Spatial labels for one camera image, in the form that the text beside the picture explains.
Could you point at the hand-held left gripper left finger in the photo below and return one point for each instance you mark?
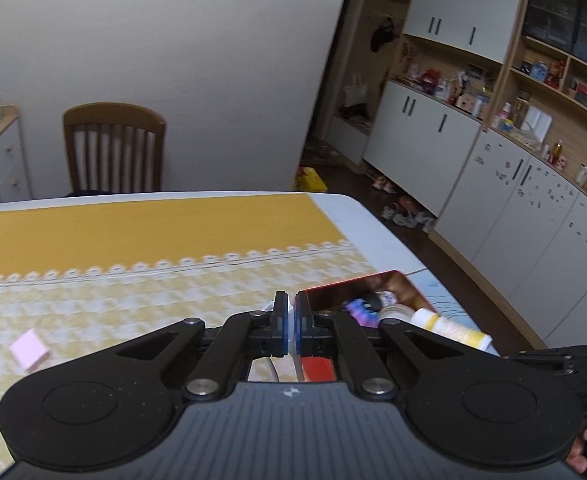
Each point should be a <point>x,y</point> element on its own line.
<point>282,325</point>

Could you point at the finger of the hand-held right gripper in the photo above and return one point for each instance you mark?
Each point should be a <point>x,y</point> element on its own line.
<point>543,362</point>

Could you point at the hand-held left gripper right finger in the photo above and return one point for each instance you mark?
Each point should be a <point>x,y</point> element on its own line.
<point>301,325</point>

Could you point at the red storage box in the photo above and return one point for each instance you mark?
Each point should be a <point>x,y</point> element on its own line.
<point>318,370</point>

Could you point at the purple toy figure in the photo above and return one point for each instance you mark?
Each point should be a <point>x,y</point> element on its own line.
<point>362,312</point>

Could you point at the white and yellow bottle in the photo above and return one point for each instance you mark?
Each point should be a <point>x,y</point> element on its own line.
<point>453,330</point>

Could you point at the yellow box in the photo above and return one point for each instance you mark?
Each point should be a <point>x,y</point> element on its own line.
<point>311,180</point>

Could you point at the white sneakers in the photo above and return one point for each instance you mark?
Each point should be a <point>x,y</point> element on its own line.
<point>406,219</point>

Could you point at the pink shoes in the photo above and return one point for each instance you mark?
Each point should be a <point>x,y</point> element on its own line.
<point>384,185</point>

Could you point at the yellow houndstooth tablecloth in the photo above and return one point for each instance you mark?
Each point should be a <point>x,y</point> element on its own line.
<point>123,240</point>

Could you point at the beige tote bag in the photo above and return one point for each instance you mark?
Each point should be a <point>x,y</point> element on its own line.
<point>356,92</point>

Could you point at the pink rectangular pad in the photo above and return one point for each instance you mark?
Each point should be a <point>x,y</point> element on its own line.
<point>31,350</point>

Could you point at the brown wooden chair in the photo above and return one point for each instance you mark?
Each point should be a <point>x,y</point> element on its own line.
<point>113,120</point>

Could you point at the black hanging bag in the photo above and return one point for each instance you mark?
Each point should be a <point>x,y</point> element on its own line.
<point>383,35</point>

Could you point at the white side cabinet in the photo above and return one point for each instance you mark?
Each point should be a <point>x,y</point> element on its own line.
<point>3,165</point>

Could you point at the white and wood wall cabinet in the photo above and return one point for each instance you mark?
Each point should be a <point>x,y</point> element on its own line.
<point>473,180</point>

